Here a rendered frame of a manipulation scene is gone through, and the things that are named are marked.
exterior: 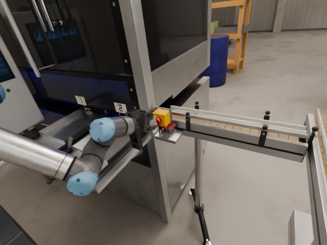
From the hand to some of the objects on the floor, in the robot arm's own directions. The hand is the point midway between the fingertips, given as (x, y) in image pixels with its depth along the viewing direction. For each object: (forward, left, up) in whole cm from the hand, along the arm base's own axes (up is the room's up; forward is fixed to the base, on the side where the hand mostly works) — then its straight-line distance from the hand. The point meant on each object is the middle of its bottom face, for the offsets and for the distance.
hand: (154, 125), depth 89 cm
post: (+8, +9, -99) cm, 100 cm away
